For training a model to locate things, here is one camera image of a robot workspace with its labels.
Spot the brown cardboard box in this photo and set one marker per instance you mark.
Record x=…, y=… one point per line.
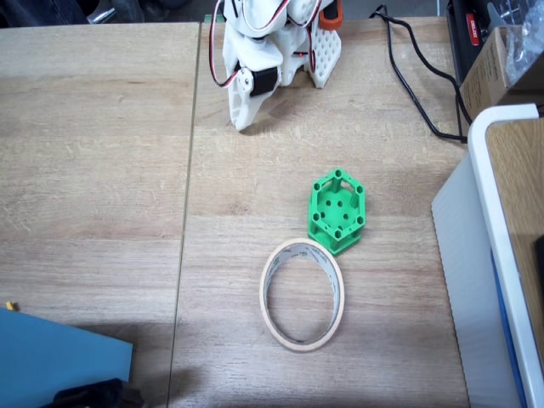
x=484, y=72

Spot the clear plastic bag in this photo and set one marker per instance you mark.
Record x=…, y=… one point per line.
x=525, y=38

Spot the white ribbed container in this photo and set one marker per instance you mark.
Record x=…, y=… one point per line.
x=467, y=276

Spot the beige masking tape roll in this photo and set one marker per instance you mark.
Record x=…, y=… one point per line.
x=339, y=276

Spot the person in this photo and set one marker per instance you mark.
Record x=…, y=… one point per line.
x=42, y=10

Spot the dark cloth object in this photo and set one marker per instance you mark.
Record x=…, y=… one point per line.
x=93, y=395

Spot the orange black table clamp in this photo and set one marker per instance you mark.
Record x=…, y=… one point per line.
x=330, y=17

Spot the green hexagonal printed component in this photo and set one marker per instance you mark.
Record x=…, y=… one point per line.
x=333, y=210

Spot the blue flat board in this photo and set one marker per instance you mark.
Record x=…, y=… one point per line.
x=55, y=361

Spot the black power supply unit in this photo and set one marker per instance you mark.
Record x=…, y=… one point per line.
x=463, y=42

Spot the black office chair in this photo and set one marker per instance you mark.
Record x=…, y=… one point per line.
x=104, y=15

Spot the small yellow piece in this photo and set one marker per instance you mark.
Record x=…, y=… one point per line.
x=10, y=305

